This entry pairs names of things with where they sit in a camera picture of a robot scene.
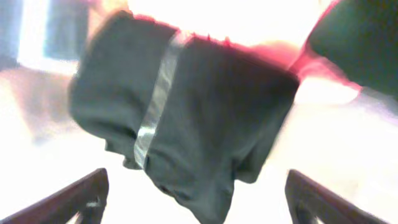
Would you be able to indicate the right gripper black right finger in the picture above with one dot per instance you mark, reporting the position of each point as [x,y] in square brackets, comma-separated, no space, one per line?
[309,201]

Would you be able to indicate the dark green cloth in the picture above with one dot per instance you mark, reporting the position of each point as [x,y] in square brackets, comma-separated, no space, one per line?
[360,38]

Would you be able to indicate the black cloth with band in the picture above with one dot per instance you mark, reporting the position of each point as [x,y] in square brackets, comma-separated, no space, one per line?
[193,114]

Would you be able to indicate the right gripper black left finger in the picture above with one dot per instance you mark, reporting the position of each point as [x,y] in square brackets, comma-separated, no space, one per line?
[86,198]

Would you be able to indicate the pink cloth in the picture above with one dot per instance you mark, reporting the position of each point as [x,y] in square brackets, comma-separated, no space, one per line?
[273,29]

